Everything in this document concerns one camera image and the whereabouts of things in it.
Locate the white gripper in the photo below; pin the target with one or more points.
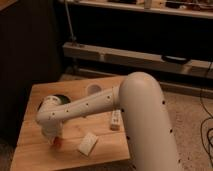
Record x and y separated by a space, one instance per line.
52 131

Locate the red pepper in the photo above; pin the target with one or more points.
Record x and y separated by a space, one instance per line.
57 142

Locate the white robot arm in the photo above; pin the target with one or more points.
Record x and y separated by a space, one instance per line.
147 124

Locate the green ceramic bowl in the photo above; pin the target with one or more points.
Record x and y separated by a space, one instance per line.
61 98

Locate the white sponge block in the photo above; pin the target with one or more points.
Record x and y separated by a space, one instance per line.
87 144

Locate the wooden table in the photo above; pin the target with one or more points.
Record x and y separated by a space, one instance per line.
33 152

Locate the translucent plastic cup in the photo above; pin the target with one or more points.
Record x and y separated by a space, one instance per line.
93 88

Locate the white remote control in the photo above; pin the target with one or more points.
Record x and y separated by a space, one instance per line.
115 120

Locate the metal stand pole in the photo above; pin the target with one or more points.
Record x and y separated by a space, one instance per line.
72 36

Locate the black object on shelf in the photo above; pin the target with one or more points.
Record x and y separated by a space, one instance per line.
176 60

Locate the low wooden shelf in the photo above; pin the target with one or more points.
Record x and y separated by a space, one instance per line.
133 59

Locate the upper wooden shelf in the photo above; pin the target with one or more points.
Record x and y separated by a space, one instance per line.
139 8

